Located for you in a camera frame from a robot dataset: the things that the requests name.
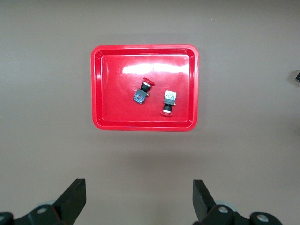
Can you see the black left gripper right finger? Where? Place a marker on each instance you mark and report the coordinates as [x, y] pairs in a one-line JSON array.
[[204, 206]]

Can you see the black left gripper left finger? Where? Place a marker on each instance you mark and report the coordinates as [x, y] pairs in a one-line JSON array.
[[68, 204]]

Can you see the red push button switch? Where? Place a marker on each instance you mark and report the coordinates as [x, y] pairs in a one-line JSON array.
[[141, 92], [169, 100]]

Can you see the red plastic tray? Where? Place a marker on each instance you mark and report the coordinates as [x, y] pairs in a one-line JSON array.
[[117, 105]]

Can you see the brown table cover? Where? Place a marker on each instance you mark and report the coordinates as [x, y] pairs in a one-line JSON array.
[[47, 93]]

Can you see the green push button switch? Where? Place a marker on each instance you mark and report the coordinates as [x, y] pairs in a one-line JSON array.
[[298, 76]]

